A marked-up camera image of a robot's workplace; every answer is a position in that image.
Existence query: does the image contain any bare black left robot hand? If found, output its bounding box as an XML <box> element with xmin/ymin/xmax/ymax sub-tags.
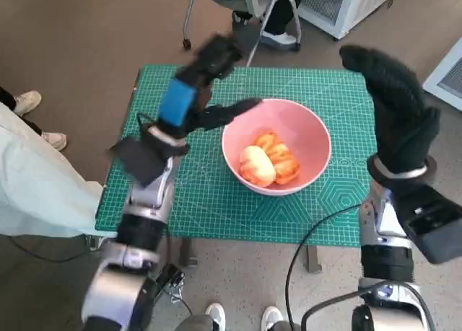
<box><xmin>157</xmin><ymin>33</ymin><xmax>264</xmax><ymax>139</ymax></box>

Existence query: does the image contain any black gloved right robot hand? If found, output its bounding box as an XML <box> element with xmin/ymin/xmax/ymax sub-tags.
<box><xmin>339</xmin><ymin>44</ymin><xmax>442</xmax><ymax>175</ymax></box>

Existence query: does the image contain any pink bowl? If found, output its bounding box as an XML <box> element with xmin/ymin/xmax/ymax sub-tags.
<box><xmin>221</xmin><ymin>98</ymin><xmax>332</xmax><ymax>197</ymax></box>

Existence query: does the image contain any round toy bread bun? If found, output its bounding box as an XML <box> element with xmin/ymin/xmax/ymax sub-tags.
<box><xmin>240</xmin><ymin>146</ymin><xmax>277</xmax><ymax>187</ymax></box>

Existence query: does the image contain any long toy bread loaf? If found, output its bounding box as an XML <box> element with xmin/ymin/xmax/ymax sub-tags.
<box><xmin>254</xmin><ymin>128</ymin><xmax>302</xmax><ymax>186</ymax></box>

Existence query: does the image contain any white vented appliance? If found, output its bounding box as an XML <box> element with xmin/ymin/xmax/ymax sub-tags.
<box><xmin>422</xmin><ymin>37</ymin><xmax>462</xmax><ymax>112</ymax></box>

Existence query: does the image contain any green cutting mat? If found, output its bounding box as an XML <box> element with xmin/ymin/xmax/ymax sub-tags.
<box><xmin>94</xmin><ymin>64</ymin><xmax>378</xmax><ymax>246</ymax></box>

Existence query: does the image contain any silver metal pole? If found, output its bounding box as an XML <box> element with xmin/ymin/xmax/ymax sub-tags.
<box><xmin>246</xmin><ymin>0</ymin><xmax>286</xmax><ymax>68</ymax></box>

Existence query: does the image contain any white mesh cabinet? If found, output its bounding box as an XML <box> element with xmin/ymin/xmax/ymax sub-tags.
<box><xmin>297</xmin><ymin>0</ymin><xmax>407</xmax><ymax>40</ymax></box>

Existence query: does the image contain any seated person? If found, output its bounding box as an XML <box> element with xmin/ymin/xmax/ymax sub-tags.
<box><xmin>230</xmin><ymin>0</ymin><xmax>315</xmax><ymax>47</ymax></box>

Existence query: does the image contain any dark table leg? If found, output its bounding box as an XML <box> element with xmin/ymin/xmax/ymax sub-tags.
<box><xmin>179</xmin><ymin>237</ymin><xmax>198</xmax><ymax>268</ymax></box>
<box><xmin>306</xmin><ymin>244</ymin><xmax>322</xmax><ymax>274</ymax></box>

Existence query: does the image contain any person in pale coat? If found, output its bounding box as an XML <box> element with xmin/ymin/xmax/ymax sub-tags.
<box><xmin>0</xmin><ymin>85</ymin><xmax>105</xmax><ymax>240</ymax></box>

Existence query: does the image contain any black stand base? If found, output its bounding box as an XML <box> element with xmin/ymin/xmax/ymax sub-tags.
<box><xmin>154</xmin><ymin>262</ymin><xmax>186</xmax><ymax>296</ymax></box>

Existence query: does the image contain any white sneaker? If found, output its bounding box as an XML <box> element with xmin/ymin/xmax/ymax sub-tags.
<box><xmin>204</xmin><ymin>302</ymin><xmax>227</xmax><ymax>331</ymax></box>
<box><xmin>260</xmin><ymin>306</ymin><xmax>284</xmax><ymax>331</ymax></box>

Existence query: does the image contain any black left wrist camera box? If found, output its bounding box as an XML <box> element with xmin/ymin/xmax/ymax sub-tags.
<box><xmin>109</xmin><ymin>136</ymin><xmax>170</xmax><ymax>187</ymax></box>

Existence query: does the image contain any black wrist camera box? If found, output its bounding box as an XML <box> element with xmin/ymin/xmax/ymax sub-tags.
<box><xmin>389</xmin><ymin>181</ymin><xmax>462</xmax><ymax>264</ymax></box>
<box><xmin>109</xmin><ymin>136</ymin><xmax>170</xmax><ymax>187</ymax></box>

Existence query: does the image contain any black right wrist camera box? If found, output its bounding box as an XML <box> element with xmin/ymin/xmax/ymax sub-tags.
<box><xmin>389</xmin><ymin>181</ymin><xmax>462</xmax><ymax>264</ymax></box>

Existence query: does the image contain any long black robot cable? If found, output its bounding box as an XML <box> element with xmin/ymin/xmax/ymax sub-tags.
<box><xmin>285</xmin><ymin>203</ymin><xmax>362</xmax><ymax>331</ymax></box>

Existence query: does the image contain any black right arm cable loop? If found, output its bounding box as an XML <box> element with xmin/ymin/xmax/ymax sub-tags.
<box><xmin>301</xmin><ymin>291</ymin><xmax>365</xmax><ymax>331</ymax></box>

